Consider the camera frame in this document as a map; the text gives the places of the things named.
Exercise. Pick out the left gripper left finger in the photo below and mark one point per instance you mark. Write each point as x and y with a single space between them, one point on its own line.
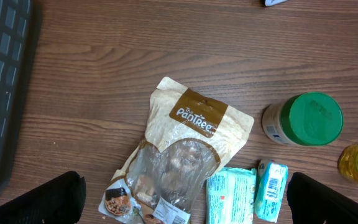
58 201

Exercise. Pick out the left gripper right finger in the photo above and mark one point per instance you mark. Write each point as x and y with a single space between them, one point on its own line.
311 202

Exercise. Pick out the Kleenex pocket tissue pack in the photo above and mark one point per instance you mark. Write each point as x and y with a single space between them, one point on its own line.
271 182

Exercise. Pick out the mint green wipes pack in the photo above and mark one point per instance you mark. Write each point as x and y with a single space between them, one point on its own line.
230 196

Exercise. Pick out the green lid seasoning jar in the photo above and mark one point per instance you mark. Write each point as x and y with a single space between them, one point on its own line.
308 119

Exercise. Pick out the brown white snack bag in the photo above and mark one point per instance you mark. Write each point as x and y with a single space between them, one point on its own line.
188 138

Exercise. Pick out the white barcode scanner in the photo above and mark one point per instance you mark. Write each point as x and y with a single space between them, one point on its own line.
270 3

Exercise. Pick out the grey plastic shopping basket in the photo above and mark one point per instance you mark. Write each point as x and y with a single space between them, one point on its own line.
20 22

